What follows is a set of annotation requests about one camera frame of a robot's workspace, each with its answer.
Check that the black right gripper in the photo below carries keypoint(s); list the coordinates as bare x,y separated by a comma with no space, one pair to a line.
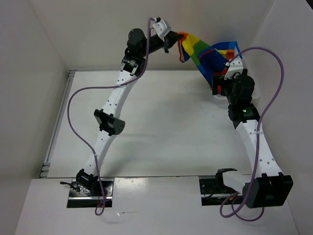
219,80

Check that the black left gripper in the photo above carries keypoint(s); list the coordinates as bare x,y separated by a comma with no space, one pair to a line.
170,39

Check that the rainbow striped shorts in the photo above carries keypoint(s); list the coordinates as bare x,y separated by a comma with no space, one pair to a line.
210,60

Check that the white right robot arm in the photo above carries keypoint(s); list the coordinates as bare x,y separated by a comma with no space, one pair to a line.
269,187

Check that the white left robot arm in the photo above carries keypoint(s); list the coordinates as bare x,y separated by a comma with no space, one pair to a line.
110,125

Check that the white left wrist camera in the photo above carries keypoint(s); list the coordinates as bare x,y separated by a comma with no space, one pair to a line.
161,27

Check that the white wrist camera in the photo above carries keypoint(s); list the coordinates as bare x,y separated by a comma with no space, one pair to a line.
233,67
161,27

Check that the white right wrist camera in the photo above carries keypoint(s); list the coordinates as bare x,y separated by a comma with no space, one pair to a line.
233,67

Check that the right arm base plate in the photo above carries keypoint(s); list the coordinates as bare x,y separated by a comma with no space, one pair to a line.
211,194

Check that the aluminium table edge rail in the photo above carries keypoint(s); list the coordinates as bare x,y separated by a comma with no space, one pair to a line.
49,153

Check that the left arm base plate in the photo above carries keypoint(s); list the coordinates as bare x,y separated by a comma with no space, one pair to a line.
80,198

